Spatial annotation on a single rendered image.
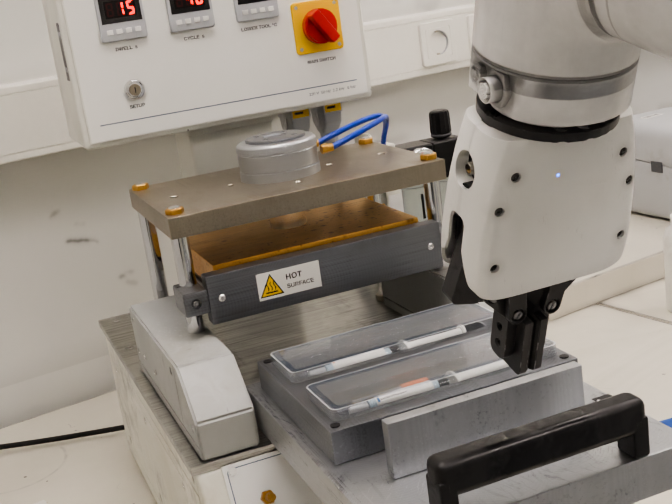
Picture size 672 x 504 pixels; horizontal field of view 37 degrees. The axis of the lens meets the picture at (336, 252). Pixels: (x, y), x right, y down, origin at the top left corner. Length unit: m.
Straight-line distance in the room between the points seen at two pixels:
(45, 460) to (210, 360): 0.55
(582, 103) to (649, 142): 1.36
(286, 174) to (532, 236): 0.45
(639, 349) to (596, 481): 0.78
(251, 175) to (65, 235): 0.56
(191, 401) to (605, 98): 0.45
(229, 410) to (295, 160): 0.26
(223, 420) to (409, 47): 0.97
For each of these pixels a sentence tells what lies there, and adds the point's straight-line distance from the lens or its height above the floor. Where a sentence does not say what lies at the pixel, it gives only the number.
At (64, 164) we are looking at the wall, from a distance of 1.48.
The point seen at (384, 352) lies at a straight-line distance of 0.81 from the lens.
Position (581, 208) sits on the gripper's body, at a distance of 0.56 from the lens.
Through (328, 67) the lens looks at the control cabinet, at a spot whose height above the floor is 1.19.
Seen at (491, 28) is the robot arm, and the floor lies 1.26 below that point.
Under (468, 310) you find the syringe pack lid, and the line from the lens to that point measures 0.87.
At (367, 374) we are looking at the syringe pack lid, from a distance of 0.76.
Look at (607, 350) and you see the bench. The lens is 1.44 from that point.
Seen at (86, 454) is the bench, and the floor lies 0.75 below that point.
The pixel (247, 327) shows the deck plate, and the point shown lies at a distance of 1.13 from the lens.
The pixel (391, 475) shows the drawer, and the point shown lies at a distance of 0.69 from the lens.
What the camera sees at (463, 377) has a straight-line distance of 0.75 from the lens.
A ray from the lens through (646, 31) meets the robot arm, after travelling 0.45.
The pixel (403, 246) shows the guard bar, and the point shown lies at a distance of 0.95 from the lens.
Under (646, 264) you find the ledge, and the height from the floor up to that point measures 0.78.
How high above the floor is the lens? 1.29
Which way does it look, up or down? 15 degrees down
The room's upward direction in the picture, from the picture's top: 8 degrees counter-clockwise
